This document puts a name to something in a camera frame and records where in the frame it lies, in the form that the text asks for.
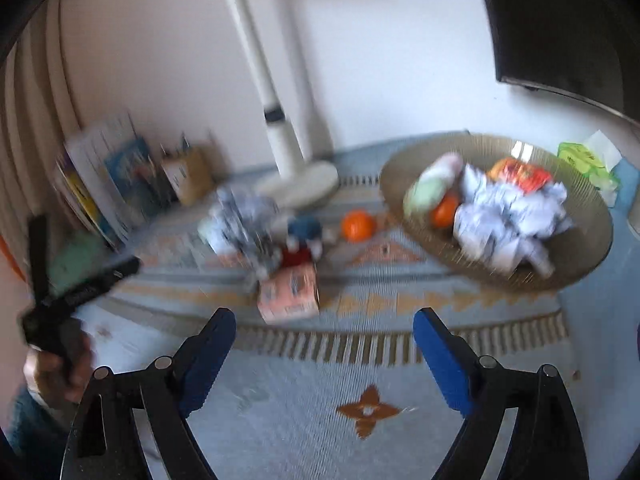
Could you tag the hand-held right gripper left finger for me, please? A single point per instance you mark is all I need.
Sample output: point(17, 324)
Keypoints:
point(207, 360)

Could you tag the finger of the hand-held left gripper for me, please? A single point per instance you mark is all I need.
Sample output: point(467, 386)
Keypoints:
point(100, 282)

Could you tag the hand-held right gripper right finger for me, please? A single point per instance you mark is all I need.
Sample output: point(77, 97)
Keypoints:
point(442, 360)

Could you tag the pink carton box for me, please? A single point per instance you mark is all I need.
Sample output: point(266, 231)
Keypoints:
point(287, 295)

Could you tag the white paper ball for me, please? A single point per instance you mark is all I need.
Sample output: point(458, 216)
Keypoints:
point(487, 230)
point(542, 205)
point(482, 185)
point(525, 257)

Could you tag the orange tangerine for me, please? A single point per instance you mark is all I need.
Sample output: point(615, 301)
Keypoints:
point(445, 212)
point(357, 225)

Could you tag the golden ribbed bowl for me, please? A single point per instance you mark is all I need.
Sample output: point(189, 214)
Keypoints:
point(575, 255)

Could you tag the green and pink pouch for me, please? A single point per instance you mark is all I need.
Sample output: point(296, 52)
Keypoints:
point(430, 187)

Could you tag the orange snack packet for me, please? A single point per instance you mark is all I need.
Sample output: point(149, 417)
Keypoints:
point(520, 175)

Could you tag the person's left forearm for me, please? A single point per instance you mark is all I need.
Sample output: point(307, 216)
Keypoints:
point(30, 435)

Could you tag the person's left hand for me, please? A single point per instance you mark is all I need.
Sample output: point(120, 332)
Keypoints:
point(55, 380)

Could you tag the green notebook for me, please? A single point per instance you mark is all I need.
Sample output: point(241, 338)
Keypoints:
point(75, 260)

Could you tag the yellow-spined books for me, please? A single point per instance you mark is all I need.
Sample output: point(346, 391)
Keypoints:
point(80, 200)

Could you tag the patterned woven table mat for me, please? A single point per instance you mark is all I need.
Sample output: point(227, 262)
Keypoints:
point(300, 410)

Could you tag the blue illustrated book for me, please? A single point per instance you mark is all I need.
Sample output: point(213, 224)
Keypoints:
point(130, 175)

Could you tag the beige curtain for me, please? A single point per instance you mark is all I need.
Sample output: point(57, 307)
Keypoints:
point(35, 135)

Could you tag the red small item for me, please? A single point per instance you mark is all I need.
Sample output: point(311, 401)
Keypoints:
point(297, 257)

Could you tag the cardboard pen holder box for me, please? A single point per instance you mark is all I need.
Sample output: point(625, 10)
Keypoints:
point(190, 175)

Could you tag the blue plush toy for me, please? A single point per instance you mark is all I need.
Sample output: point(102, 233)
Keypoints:
point(305, 230)

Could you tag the white desk lamp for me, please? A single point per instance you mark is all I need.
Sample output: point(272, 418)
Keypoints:
point(280, 140)

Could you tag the green tissue pack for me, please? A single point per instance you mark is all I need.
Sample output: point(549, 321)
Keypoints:
point(582, 157)

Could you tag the dark monitor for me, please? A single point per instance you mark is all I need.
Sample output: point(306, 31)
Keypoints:
point(550, 20)

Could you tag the books leaning on wall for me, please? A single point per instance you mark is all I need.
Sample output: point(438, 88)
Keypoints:
point(95, 160)

